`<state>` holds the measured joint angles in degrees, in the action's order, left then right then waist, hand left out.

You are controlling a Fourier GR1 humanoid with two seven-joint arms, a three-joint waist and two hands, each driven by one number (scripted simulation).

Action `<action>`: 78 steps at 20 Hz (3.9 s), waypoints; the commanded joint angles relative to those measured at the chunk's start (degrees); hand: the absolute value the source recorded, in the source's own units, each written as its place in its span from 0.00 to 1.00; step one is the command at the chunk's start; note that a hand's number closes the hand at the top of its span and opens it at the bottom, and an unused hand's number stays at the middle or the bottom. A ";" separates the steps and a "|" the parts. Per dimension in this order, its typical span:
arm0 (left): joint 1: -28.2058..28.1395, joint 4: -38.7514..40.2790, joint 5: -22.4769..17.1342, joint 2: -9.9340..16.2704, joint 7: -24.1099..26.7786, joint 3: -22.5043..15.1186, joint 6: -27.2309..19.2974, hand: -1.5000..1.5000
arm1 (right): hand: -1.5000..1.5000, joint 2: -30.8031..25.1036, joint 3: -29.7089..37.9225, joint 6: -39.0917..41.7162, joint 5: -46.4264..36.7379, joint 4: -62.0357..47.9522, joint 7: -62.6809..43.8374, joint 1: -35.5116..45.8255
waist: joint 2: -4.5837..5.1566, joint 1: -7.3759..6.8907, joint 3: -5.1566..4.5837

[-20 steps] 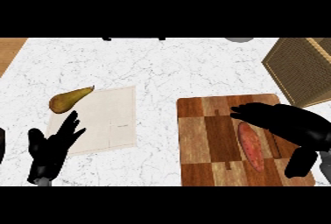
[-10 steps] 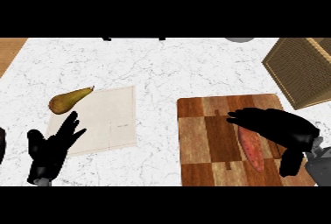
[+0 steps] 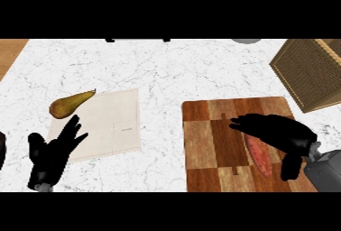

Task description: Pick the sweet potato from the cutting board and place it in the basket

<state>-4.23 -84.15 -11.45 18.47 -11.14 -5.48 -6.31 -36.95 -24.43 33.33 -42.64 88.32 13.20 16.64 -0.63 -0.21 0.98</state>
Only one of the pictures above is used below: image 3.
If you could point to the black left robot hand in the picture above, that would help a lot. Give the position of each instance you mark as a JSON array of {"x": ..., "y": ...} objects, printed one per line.
[{"x": 49, "y": 156}]

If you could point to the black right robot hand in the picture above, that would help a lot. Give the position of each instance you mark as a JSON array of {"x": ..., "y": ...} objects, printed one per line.
[{"x": 279, "y": 132}]

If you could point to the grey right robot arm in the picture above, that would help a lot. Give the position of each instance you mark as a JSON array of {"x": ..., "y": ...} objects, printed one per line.
[{"x": 327, "y": 171}]

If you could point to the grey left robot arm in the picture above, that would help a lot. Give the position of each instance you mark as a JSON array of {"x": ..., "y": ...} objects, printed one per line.
[{"x": 43, "y": 188}]

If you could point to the brown wooden cutting board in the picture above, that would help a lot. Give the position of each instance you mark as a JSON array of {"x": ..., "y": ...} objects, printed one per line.
[{"x": 222, "y": 144}]

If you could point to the brown wicker basket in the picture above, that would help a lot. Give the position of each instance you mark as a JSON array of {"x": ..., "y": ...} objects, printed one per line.
[{"x": 310, "y": 75}]

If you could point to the dark curved object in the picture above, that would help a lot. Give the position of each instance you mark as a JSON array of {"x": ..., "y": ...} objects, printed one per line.
[{"x": 2, "y": 150}]

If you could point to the brown pear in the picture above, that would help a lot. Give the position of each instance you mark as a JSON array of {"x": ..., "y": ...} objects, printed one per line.
[{"x": 67, "y": 105}]

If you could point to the grey round object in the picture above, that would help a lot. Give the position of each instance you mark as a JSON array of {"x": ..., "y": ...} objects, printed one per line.
[{"x": 245, "y": 40}]

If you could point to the brown wooden panel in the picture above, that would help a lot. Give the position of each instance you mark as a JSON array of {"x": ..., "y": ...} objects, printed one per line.
[{"x": 9, "y": 54}]

